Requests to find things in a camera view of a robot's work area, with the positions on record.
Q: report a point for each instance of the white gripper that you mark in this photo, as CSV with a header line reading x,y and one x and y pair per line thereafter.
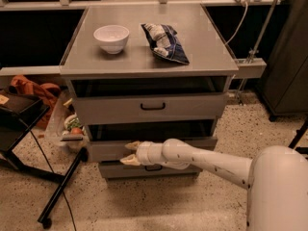
x,y
143,152

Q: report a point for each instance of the grey drawer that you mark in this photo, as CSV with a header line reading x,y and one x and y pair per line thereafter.
x,y
108,140
149,108
117,170

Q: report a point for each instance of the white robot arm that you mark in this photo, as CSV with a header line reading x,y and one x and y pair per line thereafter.
x,y
276,180

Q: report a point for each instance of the grey bottom drawer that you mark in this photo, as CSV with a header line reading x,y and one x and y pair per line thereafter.
x,y
117,170

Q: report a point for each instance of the grey top drawer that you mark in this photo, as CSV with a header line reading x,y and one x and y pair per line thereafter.
x,y
149,108

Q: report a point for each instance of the grey drawer cabinet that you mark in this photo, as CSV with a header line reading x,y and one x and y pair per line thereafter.
x,y
89,71

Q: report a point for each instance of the clear plastic food bin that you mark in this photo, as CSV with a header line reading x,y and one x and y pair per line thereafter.
x,y
62,120

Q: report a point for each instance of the orange cloth bag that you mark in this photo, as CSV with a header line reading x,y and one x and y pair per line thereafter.
x,y
47,92

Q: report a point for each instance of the white ceramic bowl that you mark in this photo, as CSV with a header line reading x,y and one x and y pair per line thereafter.
x,y
112,38

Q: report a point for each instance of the blue white chip bag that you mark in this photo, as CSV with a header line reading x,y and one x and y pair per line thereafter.
x,y
164,43

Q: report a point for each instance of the black rolling side table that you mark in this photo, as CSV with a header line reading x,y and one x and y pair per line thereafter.
x,y
19,114

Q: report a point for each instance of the metal pole stand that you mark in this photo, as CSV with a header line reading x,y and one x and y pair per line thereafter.
x,y
251,54

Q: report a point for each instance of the dark grey cabinet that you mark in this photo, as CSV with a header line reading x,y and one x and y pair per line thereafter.
x,y
283,87

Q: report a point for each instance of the black wheeled tripod base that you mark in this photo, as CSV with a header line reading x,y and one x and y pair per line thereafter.
x,y
298,136

